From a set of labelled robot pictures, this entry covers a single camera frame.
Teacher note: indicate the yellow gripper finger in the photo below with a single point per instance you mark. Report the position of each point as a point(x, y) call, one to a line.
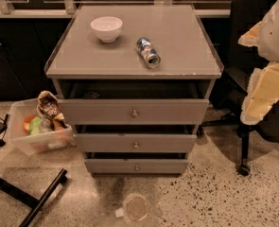
point(263, 93)
point(251, 37)

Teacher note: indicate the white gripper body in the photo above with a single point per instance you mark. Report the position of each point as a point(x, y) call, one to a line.
point(275, 37)

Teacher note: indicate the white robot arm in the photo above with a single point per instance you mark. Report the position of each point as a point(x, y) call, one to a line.
point(263, 87)

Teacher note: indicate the grey drawer cabinet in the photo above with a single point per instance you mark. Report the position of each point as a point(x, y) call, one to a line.
point(84, 66)

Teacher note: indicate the grey top drawer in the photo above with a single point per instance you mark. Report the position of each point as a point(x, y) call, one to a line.
point(135, 107)

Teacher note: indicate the black office chair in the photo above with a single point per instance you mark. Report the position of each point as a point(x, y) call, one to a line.
point(230, 90)

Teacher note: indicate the blue silver soda can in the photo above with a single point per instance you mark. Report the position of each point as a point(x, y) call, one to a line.
point(148, 53)

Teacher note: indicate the white ceramic bowl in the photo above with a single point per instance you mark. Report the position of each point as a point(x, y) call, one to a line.
point(107, 28)

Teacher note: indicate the small white paper scrap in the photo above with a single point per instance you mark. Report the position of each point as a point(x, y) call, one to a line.
point(119, 213)

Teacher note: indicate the brown chip bag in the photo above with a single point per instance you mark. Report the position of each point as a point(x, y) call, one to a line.
point(48, 107)

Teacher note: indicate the green apple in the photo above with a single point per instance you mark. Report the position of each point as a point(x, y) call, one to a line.
point(35, 125)

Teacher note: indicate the orange fruit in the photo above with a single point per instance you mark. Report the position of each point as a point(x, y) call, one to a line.
point(26, 122)

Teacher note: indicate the clear plastic bin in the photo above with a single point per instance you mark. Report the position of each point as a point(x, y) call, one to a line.
point(30, 144)

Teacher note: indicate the black stand base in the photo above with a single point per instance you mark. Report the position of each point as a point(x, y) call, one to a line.
point(34, 204)

